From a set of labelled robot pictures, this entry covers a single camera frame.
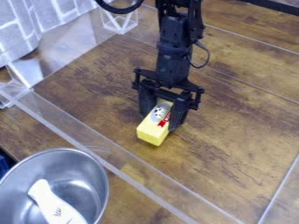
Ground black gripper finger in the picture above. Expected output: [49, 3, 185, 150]
[139, 87, 156, 117]
[168, 99, 189, 131]

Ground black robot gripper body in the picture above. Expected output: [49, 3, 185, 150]
[132, 43, 204, 109]

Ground yellow butter block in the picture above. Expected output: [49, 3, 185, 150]
[136, 100, 173, 146]

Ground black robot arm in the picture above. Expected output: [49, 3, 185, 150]
[132, 0, 211, 131]

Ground clear acrylic barrier panel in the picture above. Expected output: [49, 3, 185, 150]
[0, 0, 299, 224]

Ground silver metal bowl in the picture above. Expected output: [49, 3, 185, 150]
[0, 148, 109, 224]

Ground grey brick pattern curtain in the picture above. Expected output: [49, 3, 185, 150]
[0, 0, 99, 68]

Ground blue object at edge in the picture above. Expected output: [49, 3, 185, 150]
[0, 155, 9, 178]

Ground thick black cable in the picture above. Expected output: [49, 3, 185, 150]
[95, 0, 145, 15]

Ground white plastic spatula handle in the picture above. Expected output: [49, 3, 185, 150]
[28, 179, 88, 224]

